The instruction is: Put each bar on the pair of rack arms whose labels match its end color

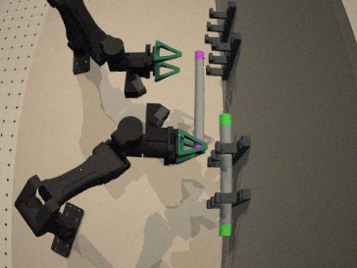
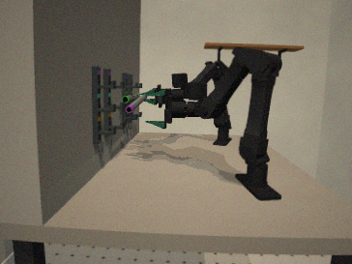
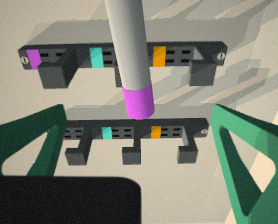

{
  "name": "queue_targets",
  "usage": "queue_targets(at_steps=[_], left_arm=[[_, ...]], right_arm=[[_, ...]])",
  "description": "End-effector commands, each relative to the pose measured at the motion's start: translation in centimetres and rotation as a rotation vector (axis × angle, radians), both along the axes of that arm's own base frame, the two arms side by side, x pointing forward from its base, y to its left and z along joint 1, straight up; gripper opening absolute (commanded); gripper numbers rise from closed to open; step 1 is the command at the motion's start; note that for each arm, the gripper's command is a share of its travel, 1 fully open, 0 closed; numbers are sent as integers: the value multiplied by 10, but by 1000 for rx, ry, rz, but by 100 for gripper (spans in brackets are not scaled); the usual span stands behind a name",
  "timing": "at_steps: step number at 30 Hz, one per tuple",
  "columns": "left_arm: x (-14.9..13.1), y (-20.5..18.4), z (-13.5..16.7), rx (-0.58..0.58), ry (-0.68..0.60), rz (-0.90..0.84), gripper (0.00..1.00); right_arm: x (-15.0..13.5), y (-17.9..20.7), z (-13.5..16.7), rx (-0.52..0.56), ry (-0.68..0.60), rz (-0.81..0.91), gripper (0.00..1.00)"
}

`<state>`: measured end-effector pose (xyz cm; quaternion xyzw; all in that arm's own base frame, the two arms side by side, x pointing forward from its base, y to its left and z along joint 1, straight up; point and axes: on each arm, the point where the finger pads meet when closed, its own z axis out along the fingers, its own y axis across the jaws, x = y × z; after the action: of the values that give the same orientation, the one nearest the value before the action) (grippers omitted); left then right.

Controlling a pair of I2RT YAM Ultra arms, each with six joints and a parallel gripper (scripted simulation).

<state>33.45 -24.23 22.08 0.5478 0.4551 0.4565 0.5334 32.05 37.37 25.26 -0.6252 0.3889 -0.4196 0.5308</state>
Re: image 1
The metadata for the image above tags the beige wall panel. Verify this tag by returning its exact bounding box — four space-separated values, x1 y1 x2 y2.
215 0 357 268

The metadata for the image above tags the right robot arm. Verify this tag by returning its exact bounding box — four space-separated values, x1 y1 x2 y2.
15 103 170 257

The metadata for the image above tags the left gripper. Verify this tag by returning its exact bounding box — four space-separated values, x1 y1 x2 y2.
127 40 181 82

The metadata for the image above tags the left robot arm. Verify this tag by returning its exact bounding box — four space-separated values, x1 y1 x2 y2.
47 0 147 98

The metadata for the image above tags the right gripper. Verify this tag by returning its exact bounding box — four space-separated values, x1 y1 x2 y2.
143 127 208 166

